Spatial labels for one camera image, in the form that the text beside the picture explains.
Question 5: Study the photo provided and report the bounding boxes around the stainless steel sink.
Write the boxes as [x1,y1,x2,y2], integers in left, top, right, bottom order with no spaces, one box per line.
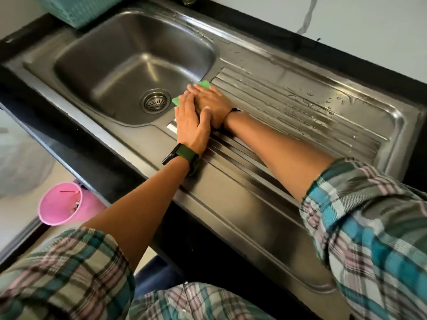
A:
[1,0,427,320]

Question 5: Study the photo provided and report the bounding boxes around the metal sink drain flange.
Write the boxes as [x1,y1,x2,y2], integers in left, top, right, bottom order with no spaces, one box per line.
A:
[139,88,173,115]

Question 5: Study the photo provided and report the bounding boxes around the person's left forearm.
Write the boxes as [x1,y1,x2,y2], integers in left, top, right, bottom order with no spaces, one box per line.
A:
[81,156,191,274]

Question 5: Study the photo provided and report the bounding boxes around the plaid shirt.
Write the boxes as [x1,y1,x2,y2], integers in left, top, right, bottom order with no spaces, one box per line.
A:
[0,158,427,320]

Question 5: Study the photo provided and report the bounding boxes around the pink plastic bucket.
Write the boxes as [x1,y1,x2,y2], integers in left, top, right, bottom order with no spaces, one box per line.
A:
[37,182,107,226]

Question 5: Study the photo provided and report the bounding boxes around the person's left hand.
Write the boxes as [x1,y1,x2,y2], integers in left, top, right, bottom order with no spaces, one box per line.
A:
[174,91,213,157]

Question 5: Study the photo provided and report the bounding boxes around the person's right hand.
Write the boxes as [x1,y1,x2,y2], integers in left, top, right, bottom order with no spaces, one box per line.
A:
[186,83,236,130]

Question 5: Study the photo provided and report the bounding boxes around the black bead bracelet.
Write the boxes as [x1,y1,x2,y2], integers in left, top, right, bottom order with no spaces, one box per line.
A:
[222,107,242,125]

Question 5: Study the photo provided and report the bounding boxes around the teal plastic basket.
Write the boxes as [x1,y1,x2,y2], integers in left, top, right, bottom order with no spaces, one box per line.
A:
[35,0,129,29]

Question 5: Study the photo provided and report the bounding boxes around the person's right forearm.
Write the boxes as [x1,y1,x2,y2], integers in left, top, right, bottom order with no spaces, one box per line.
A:
[223,111,336,204]

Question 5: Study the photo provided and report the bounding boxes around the metal sink strainer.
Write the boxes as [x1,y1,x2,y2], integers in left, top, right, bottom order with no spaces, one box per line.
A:
[144,93,168,112]

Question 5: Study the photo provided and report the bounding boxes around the green cleaning cloth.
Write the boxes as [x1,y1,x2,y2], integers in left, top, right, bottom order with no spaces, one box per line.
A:
[171,80,211,107]

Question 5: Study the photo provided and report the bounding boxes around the green strap smartwatch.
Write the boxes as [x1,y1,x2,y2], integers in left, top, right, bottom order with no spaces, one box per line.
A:
[161,143,201,177]

